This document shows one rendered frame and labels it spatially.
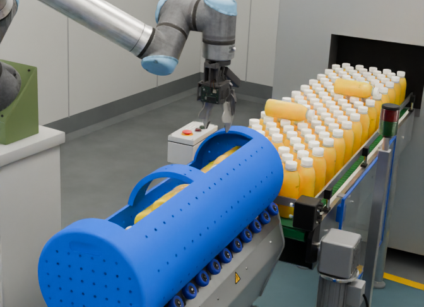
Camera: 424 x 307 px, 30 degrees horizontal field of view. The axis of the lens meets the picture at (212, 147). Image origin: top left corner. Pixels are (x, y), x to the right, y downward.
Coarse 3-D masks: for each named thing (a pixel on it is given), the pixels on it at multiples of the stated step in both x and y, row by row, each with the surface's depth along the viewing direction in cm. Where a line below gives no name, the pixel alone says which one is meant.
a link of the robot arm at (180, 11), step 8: (160, 0) 217; (168, 0) 216; (176, 0) 216; (184, 0) 215; (192, 0) 214; (200, 0) 214; (160, 8) 216; (168, 8) 215; (176, 8) 214; (184, 8) 214; (192, 8) 213; (160, 16) 216; (168, 16) 213; (176, 16) 213; (184, 16) 214; (192, 16) 213; (176, 24) 212; (184, 24) 214; (192, 24) 214
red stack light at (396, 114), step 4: (380, 112) 268; (384, 112) 266; (388, 112) 265; (392, 112) 265; (396, 112) 265; (380, 116) 268; (384, 116) 266; (388, 116) 266; (392, 116) 266; (396, 116) 266; (384, 120) 267; (388, 120) 266; (392, 120) 266; (396, 120) 267
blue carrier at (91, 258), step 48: (240, 144) 248; (144, 192) 219; (192, 192) 200; (240, 192) 216; (96, 240) 171; (144, 240) 176; (192, 240) 191; (48, 288) 181; (96, 288) 175; (144, 288) 170
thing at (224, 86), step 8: (208, 64) 215; (216, 64) 214; (224, 64) 216; (208, 72) 218; (216, 72) 217; (208, 80) 219; (216, 80) 216; (224, 80) 221; (208, 88) 217; (216, 88) 216; (224, 88) 217; (200, 96) 220; (208, 96) 217; (216, 96) 216; (224, 96) 220
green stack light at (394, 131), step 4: (380, 120) 268; (380, 124) 268; (384, 124) 267; (388, 124) 267; (392, 124) 266; (396, 124) 267; (380, 128) 269; (384, 128) 268; (388, 128) 267; (392, 128) 267; (396, 128) 268; (380, 132) 269; (384, 132) 268; (388, 132) 267; (392, 132) 268; (396, 132) 269
